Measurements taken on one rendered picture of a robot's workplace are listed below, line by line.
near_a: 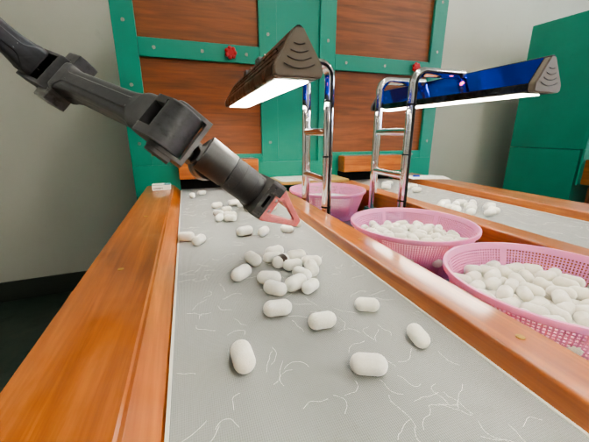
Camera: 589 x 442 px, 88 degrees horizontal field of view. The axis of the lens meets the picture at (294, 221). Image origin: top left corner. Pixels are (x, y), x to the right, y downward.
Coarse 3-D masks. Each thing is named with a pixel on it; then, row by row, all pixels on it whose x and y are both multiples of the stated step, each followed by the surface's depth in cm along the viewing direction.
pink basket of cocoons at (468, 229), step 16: (384, 208) 79; (400, 208) 79; (352, 224) 66; (368, 224) 77; (448, 224) 73; (464, 224) 69; (384, 240) 59; (400, 240) 56; (416, 240) 55; (464, 240) 55; (416, 256) 57; (432, 256) 57; (432, 272) 59
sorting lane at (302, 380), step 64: (192, 256) 56; (320, 256) 56; (192, 320) 37; (256, 320) 37; (384, 320) 37; (192, 384) 27; (256, 384) 27; (320, 384) 27; (384, 384) 27; (448, 384) 27; (512, 384) 27
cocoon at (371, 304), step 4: (356, 300) 39; (360, 300) 38; (364, 300) 38; (368, 300) 38; (372, 300) 38; (376, 300) 38; (356, 304) 38; (360, 304) 38; (364, 304) 38; (368, 304) 38; (372, 304) 38; (376, 304) 38; (356, 308) 39; (360, 308) 38; (364, 308) 38; (368, 308) 38; (372, 308) 38; (376, 308) 38
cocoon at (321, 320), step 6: (318, 312) 35; (324, 312) 35; (330, 312) 35; (312, 318) 34; (318, 318) 34; (324, 318) 34; (330, 318) 35; (336, 318) 35; (312, 324) 34; (318, 324) 34; (324, 324) 34; (330, 324) 35
